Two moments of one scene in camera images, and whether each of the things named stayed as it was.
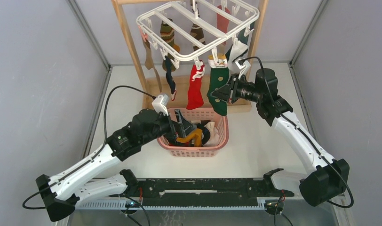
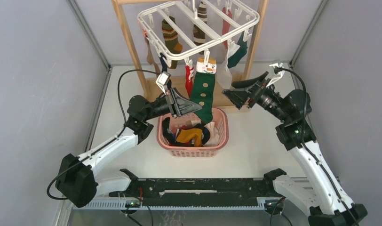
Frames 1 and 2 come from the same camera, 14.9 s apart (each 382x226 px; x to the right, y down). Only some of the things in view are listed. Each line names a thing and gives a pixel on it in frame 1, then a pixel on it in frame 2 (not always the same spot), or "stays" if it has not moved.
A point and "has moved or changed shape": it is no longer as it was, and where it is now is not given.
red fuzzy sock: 195,98 has moved or changed shape
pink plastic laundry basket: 193,114 stays
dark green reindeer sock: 241,36 -> 239,53
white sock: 237,49 -> 224,75
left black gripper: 182,127 -> 178,105
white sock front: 214,135 stays
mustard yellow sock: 195,134 stays
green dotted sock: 218,76 -> 202,90
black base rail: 206,192 stays
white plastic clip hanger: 186,30 has moved or changed shape
